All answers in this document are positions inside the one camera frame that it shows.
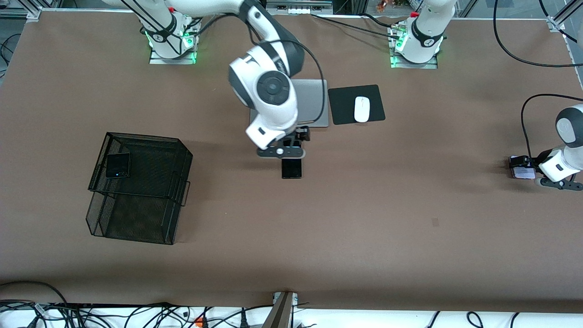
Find white lavender flip phone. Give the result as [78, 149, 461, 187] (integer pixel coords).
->
[509, 156, 537, 180]

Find long black smartphone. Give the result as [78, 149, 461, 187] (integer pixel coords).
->
[281, 157, 303, 179]

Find small black flip phone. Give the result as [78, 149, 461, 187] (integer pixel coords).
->
[105, 152, 131, 179]

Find silver closed laptop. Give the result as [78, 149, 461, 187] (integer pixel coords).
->
[250, 79, 329, 128]

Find black mouse pad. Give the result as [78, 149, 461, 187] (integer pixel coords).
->
[328, 84, 386, 125]

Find white computer mouse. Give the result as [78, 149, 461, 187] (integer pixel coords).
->
[354, 96, 370, 123]

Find silver power strip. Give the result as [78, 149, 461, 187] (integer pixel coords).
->
[266, 0, 334, 15]

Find black mesh two-tier tray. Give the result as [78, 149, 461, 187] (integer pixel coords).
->
[86, 132, 194, 246]

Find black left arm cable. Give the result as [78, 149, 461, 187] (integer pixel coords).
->
[493, 0, 583, 158]

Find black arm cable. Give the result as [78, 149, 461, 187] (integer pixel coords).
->
[493, 0, 583, 158]
[182, 11, 326, 126]

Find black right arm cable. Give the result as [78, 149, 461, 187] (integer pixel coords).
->
[182, 11, 326, 126]

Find black table cable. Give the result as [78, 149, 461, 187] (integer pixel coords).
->
[362, 14, 399, 28]
[311, 14, 397, 37]

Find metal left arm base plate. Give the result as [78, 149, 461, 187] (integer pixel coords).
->
[388, 25, 439, 69]

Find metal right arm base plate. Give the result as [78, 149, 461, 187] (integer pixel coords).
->
[149, 18, 198, 65]

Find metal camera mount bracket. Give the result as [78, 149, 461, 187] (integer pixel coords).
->
[272, 292, 299, 328]

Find tangled black floor cables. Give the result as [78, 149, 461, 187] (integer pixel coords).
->
[0, 300, 274, 328]

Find black arched floor cable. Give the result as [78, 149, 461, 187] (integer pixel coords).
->
[0, 281, 69, 306]

